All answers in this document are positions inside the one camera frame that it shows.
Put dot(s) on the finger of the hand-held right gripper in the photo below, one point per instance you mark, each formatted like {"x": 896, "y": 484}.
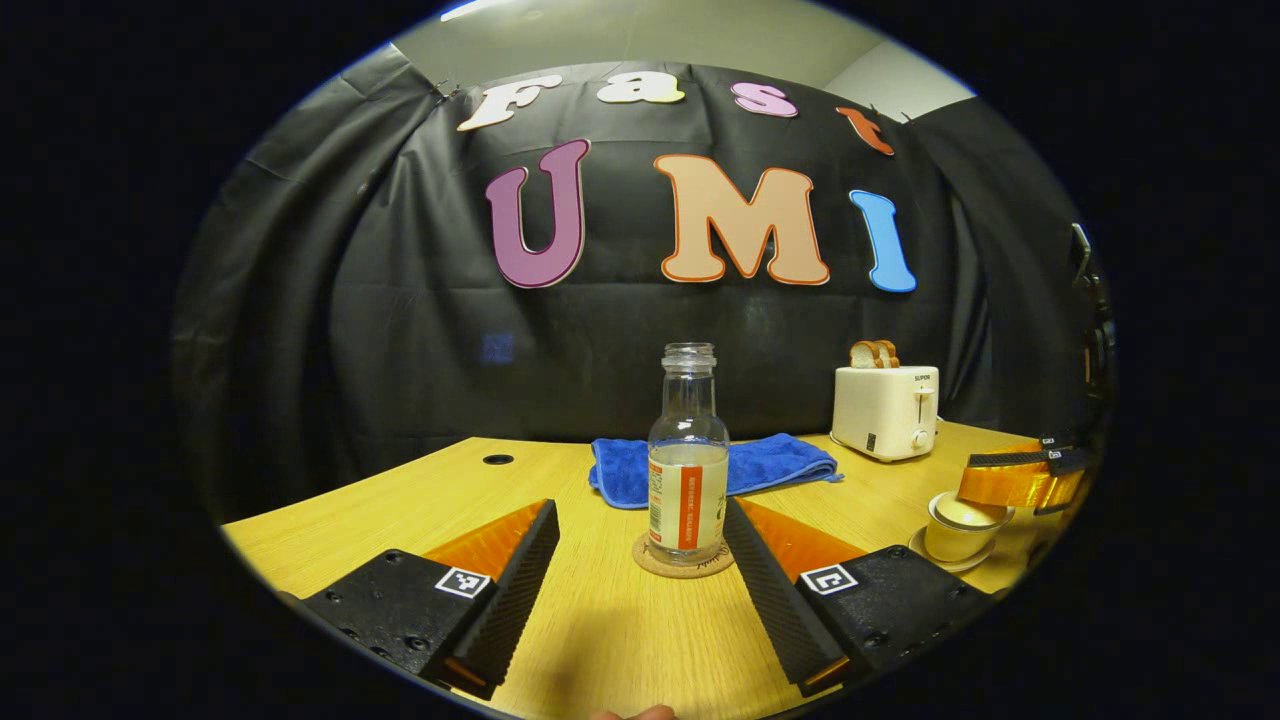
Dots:
{"x": 1010, "y": 483}

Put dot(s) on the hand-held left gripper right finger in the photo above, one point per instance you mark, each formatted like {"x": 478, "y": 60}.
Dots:
{"x": 775, "y": 600}

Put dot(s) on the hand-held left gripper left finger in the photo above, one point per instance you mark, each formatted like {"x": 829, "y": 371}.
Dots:
{"x": 512, "y": 595}

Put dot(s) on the white teacup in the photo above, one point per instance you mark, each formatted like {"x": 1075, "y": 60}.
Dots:
{"x": 955, "y": 548}

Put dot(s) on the round wooden coaster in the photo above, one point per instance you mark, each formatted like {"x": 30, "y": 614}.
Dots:
{"x": 650, "y": 565}

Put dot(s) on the clear water bottle orange label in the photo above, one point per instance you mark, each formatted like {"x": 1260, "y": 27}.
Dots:
{"x": 688, "y": 500}

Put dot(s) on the white saucer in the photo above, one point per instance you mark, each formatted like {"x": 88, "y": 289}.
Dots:
{"x": 925, "y": 553}

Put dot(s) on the black table grommet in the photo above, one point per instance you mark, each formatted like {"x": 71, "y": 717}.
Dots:
{"x": 498, "y": 459}

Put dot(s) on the blue towel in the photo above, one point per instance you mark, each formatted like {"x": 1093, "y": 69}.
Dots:
{"x": 780, "y": 462}

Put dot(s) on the white toaster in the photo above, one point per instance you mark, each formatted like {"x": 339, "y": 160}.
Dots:
{"x": 885, "y": 415}

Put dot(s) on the bread slice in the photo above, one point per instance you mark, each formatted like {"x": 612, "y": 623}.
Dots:
{"x": 863, "y": 355}
{"x": 888, "y": 354}

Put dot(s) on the black backdrop cloth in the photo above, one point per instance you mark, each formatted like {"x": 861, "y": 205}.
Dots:
{"x": 380, "y": 330}

